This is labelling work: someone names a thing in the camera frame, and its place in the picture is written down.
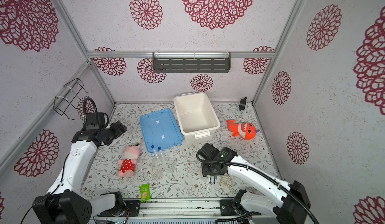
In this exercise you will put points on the aluminium frame post right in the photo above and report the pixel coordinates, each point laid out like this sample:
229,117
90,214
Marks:
283,40

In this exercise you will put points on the glass stirring rod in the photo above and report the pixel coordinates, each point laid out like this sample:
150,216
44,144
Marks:
208,183

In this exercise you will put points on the white plastic storage bin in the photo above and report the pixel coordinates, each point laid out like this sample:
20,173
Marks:
196,117

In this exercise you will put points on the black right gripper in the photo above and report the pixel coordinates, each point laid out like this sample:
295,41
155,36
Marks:
204,170

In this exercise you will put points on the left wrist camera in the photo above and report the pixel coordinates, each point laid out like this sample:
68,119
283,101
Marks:
94,120

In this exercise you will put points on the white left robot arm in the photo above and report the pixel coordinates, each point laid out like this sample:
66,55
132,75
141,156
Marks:
75,166

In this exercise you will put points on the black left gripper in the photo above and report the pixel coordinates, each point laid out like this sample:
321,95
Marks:
119,127

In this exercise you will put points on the green snack packet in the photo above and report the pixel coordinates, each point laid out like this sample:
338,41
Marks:
145,192

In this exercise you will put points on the pink frog plush toy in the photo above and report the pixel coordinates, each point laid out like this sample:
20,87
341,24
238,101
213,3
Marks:
128,161

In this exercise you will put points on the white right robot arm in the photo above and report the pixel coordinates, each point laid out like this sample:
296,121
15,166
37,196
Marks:
264,185

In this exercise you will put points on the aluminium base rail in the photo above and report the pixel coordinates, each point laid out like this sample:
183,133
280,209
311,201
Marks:
195,208

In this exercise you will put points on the blue plastic bin lid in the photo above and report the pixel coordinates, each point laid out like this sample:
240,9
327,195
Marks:
160,130

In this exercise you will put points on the grey wall shelf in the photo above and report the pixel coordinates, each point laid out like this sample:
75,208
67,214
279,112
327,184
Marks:
196,64

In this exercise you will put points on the black wire wall rack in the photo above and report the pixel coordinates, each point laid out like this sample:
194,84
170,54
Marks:
72,94

